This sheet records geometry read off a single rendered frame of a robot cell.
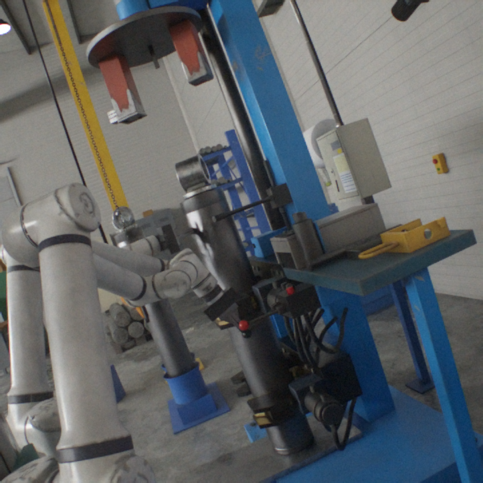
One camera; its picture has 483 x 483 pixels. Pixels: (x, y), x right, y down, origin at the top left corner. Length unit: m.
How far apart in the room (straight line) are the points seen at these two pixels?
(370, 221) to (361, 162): 0.73
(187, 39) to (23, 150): 11.33
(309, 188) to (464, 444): 1.30
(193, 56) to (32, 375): 1.50
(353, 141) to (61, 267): 1.90
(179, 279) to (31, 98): 12.38
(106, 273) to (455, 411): 1.14
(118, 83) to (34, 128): 11.14
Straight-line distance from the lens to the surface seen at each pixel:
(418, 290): 1.47
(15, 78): 13.99
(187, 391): 3.63
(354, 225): 1.92
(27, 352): 1.69
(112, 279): 1.44
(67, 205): 1.07
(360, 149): 2.63
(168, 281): 1.53
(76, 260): 1.05
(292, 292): 1.69
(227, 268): 2.19
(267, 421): 2.17
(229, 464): 2.62
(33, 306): 1.72
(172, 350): 3.56
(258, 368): 2.30
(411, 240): 1.48
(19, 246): 1.17
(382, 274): 1.38
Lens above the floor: 1.36
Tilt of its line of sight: 4 degrees down
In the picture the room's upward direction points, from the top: 20 degrees counter-clockwise
